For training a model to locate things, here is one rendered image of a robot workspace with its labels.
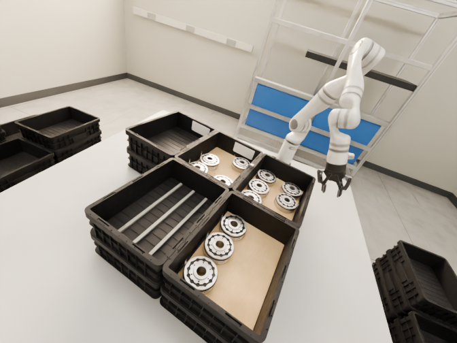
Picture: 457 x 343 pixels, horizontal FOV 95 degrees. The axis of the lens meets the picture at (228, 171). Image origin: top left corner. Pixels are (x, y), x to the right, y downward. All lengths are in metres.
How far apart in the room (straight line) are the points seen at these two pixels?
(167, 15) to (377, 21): 2.93
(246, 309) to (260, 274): 0.12
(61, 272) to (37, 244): 0.15
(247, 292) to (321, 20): 3.36
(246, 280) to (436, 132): 3.83
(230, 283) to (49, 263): 0.60
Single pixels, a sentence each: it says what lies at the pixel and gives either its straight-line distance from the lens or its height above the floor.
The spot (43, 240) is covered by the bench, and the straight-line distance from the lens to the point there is 1.02.
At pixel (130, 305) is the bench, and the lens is 0.84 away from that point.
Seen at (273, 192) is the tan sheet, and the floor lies 0.83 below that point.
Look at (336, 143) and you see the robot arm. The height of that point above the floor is 1.19.
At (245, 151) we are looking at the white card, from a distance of 1.19.
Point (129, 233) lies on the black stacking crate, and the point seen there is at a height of 0.83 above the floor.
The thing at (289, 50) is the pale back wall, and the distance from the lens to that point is 3.60.
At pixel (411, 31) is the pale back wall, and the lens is 3.77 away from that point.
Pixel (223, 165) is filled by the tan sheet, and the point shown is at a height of 0.83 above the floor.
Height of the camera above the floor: 1.48
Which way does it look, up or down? 36 degrees down
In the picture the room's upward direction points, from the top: 17 degrees clockwise
